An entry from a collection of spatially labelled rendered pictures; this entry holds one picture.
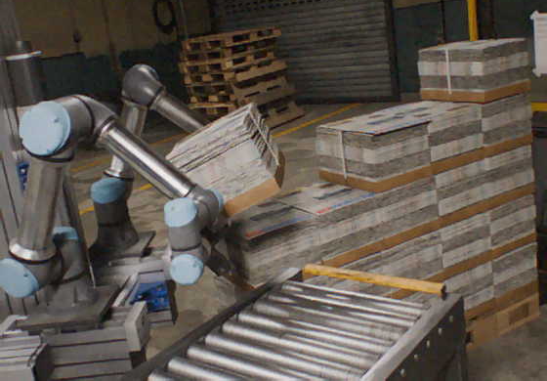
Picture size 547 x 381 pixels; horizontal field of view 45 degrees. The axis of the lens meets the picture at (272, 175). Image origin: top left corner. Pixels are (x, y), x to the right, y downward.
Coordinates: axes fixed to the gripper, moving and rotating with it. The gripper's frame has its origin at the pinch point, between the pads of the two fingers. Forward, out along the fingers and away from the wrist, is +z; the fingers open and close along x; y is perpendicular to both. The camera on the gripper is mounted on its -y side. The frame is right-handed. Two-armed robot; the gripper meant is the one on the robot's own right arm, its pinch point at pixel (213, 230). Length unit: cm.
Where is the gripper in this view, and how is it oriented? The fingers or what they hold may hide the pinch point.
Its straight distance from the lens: 188.7
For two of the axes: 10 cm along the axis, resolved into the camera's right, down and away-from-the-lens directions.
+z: 0.7, -2.6, 9.6
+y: -4.9, -8.5, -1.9
